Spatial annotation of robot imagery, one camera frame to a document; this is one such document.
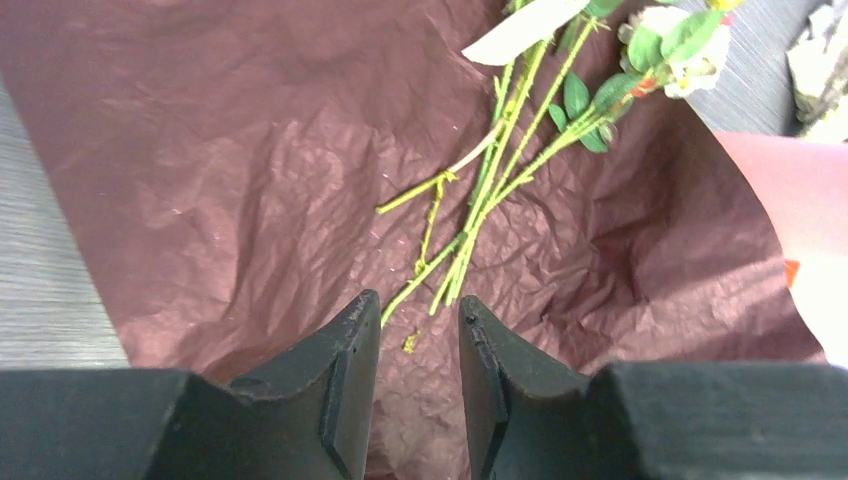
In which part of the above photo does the short cream ribbon strip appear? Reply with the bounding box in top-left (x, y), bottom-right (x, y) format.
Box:
top-left (461, 0), bottom-right (589, 66)

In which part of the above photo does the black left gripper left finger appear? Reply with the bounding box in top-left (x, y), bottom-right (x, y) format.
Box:
top-left (145, 290), bottom-right (380, 479)

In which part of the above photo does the pink cylindrical vase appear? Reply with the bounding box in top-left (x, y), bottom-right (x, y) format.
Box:
top-left (717, 132), bottom-right (847, 367)

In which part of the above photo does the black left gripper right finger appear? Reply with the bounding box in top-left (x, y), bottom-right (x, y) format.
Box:
top-left (458, 296), bottom-right (636, 479)

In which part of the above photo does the pink artificial flower bouquet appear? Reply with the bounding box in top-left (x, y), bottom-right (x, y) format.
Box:
top-left (377, 1), bottom-right (737, 320)

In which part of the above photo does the dark red wrapping paper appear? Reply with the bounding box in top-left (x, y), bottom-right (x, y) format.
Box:
top-left (0, 0), bottom-right (826, 480)

